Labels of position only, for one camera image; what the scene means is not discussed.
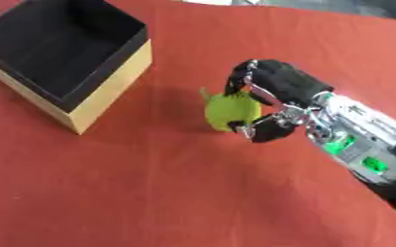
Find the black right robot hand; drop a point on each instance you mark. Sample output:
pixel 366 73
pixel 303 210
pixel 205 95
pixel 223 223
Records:
pixel 286 82

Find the green toy fruit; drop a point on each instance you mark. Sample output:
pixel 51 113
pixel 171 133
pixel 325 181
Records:
pixel 228 110

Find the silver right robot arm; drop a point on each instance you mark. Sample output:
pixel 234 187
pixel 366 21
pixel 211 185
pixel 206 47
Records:
pixel 359 135

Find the tan cardboard box black inside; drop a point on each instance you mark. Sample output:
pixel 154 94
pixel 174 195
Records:
pixel 66 48

